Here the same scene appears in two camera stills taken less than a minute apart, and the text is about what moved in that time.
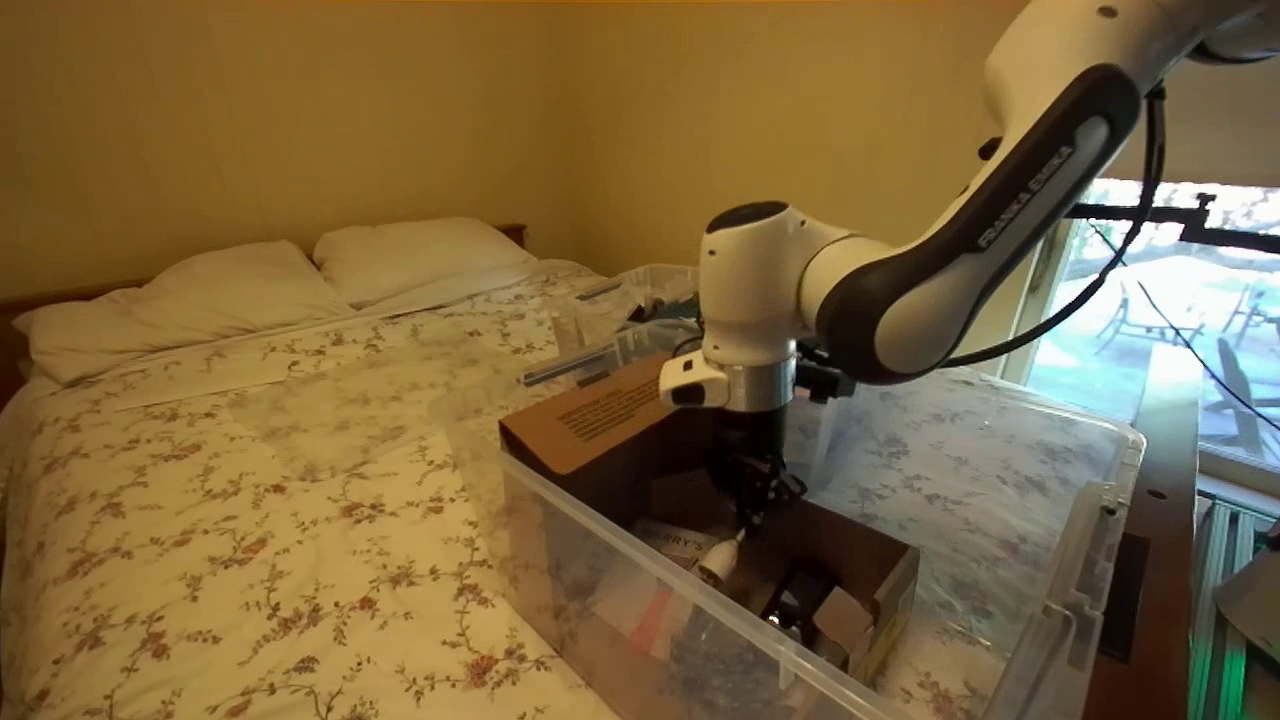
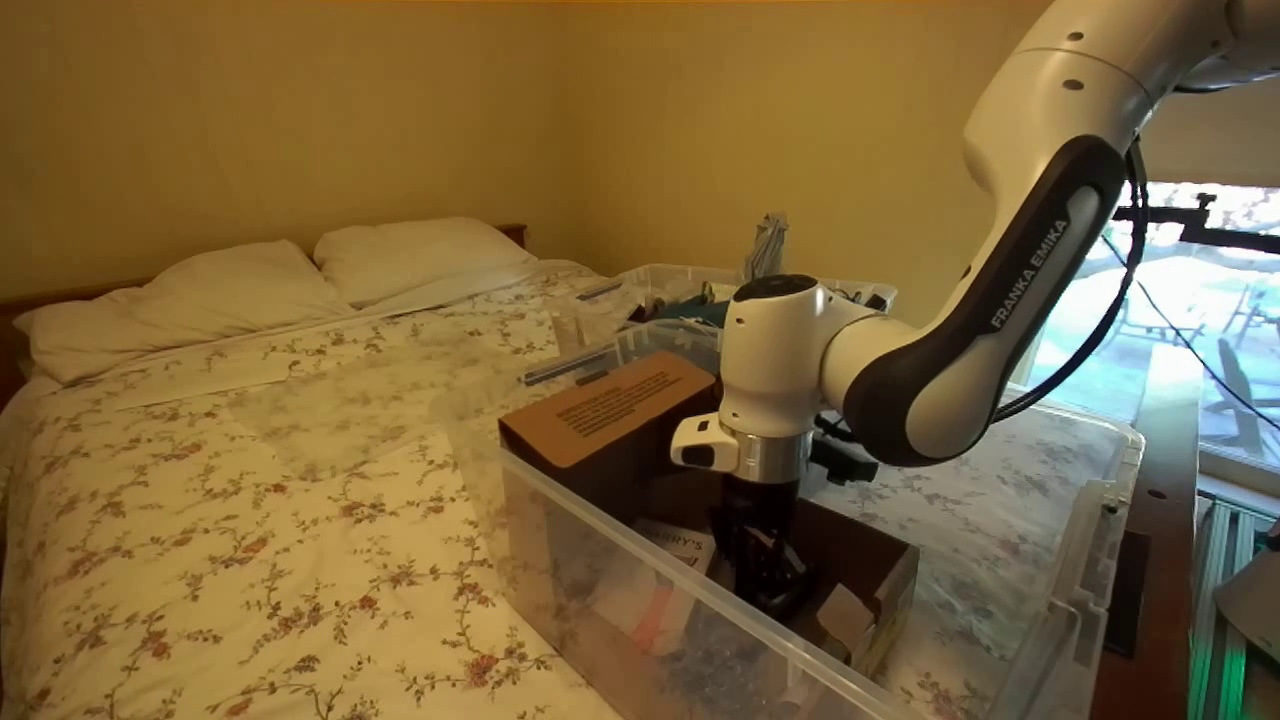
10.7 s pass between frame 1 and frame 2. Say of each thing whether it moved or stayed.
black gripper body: moved
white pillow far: stayed
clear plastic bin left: stayed
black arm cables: moved
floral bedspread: stayed
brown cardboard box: stayed
